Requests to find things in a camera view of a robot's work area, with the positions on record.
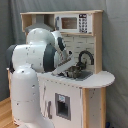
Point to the small silver pot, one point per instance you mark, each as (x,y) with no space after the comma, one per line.
(74,72)

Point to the toy microwave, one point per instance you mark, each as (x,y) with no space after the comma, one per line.
(74,23)

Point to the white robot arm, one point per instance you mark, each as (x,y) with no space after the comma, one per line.
(44,51)

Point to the grey toy sink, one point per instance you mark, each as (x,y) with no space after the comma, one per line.
(84,75)

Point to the grey cupboard door handle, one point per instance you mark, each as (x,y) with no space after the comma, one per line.
(49,110)

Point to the black toy faucet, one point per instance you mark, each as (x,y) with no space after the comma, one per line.
(82,64)

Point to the grey ice dispenser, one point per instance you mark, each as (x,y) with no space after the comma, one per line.
(63,108)

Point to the grey range hood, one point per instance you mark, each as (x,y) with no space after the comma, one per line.
(40,21)

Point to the wooden toy kitchen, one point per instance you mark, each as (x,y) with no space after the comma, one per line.
(87,97)

